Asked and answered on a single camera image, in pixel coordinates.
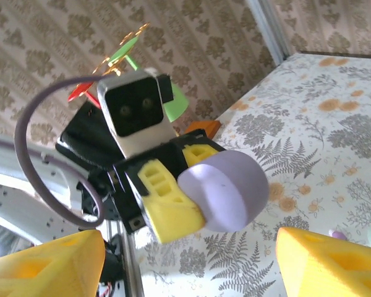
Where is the aluminium frame post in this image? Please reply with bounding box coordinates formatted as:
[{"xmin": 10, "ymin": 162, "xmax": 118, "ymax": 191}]
[{"xmin": 245, "ymin": 0, "xmax": 291, "ymax": 66}]

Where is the green plastic wine glass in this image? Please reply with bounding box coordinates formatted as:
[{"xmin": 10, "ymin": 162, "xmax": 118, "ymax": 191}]
[{"xmin": 108, "ymin": 35, "xmax": 191, "ymax": 123}]

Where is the orange wooden stand base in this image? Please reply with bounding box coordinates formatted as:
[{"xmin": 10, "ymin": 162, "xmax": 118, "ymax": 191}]
[{"xmin": 185, "ymin": 119, "xmax": 223, "ymax": 137}]

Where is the lilac earbud charging case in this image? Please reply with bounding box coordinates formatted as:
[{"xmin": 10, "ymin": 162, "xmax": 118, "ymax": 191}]
[{"xmin": 176, "ymin": 150, "xmax": 271, "ymax": 234}]

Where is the lilac earbud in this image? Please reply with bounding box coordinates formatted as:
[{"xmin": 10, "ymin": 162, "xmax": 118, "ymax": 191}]
[{"xmin": 328, "ymin": 229, "xmax": 349, "ymax": 242}]

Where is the red plastic wine glass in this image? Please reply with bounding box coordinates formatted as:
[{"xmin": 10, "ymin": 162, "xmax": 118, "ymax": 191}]
[{"xmin": 67, "ymin": 81, "xmax": 101, "ymax": 110}]

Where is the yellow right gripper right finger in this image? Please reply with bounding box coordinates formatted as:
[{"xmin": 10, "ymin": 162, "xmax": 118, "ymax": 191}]
[{"xmin": 275, "ymin": 226, "xmax": 371, "ymax": 297}]

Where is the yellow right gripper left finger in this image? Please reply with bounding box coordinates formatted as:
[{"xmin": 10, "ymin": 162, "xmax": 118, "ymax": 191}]
[{"xmin": 0, "ymin": 229, "xmax": 106, "ymax": 297}]

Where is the gold wire glass stand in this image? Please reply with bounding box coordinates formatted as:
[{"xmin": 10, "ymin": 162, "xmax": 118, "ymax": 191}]
[{"xmin": 92, "ymin": 22, "xmax": 151, "ymax": 77}]

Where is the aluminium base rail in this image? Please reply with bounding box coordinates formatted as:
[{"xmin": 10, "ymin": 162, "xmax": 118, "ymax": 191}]
[{"xmin": 106, "ymin": 221, "xmax": 143, "ymax": 297}]

